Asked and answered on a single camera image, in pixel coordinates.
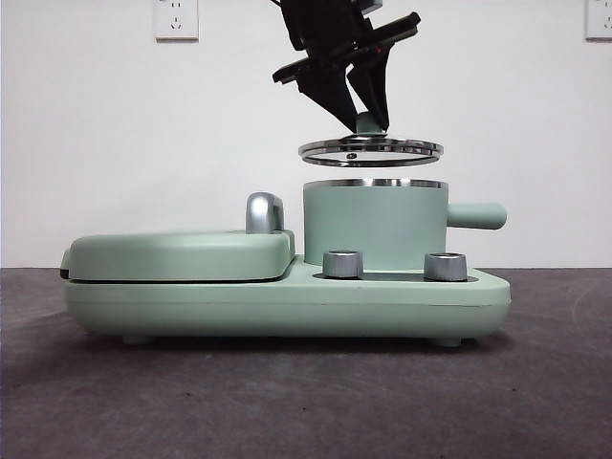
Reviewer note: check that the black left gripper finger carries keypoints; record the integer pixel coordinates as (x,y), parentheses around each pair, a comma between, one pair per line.
(375,81)
(332,91)

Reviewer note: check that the glass pot lid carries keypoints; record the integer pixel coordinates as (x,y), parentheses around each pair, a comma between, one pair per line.
(370,125)

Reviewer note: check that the mint green steamer pot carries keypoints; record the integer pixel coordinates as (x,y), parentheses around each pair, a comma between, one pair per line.
(382,220)

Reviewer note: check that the silver control knob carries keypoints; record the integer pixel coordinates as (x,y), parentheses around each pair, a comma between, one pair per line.
(445,268)
(342,265)

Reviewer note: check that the mint green breakfast machine base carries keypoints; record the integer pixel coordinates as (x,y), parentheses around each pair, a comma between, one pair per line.
(287,306)

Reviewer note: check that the mint green griddle cover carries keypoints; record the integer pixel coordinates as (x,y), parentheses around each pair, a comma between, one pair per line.
(167,255)

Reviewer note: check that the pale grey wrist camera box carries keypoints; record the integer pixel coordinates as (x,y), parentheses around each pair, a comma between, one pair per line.
(370,6)

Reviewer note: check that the white wall socket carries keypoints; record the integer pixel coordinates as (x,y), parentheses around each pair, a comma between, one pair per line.
(600,19)
(176,21)

